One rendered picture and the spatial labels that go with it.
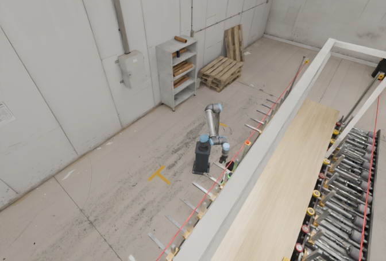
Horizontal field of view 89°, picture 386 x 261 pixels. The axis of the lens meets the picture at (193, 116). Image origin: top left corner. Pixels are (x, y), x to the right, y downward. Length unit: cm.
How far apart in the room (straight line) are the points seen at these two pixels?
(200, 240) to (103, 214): 300
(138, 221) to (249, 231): 174
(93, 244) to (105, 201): 62
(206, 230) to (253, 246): 171
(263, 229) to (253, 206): 25
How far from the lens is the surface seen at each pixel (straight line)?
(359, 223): 328
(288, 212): 281
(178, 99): 515
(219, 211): 88
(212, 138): 263
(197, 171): 383
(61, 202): 412
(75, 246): 372
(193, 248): 84
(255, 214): 267
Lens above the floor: 327
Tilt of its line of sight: 42 degrees down
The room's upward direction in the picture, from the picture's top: 2 degrees clockwise
